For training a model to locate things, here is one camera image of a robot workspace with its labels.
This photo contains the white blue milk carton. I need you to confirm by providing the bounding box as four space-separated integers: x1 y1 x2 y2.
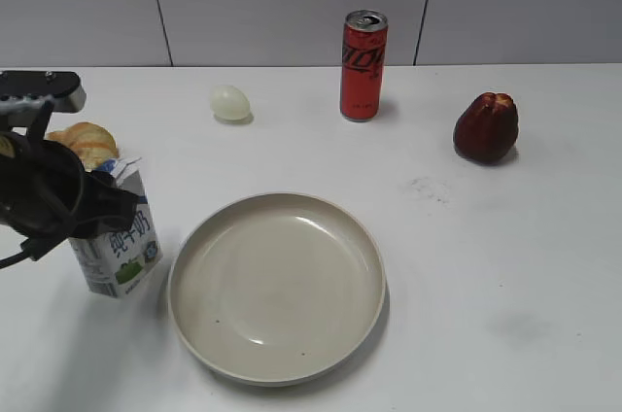
68 158 162 298

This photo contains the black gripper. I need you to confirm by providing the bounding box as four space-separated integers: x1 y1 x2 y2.
1 132 147 239

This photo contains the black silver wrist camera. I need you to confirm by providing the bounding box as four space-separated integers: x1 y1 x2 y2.
0 70 86 130

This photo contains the glazed bread ring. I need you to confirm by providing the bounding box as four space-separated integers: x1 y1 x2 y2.
44 121 121 172

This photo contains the beige round plate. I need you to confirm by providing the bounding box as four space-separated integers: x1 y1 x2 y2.
167 193 387 387

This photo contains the black cable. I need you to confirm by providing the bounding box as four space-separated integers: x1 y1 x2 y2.
0 235 59 270

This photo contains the dark red wax apple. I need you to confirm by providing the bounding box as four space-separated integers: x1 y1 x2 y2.
453 92 519 164

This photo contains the red soda can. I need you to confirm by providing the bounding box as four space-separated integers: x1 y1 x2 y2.
340 10 388 121

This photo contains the white egg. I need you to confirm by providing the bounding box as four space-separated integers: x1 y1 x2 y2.
210 85 251 121

